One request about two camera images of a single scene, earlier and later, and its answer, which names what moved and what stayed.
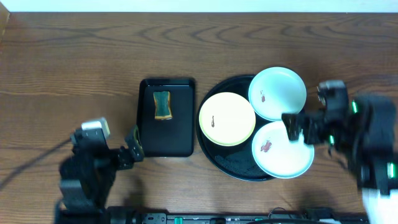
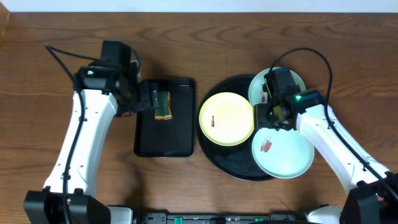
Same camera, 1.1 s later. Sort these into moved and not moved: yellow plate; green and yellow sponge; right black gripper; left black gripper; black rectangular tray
Moved: left black gripper; right black gripper
Not moved: black rectangular tray; green and yellow sponge; yellow plate
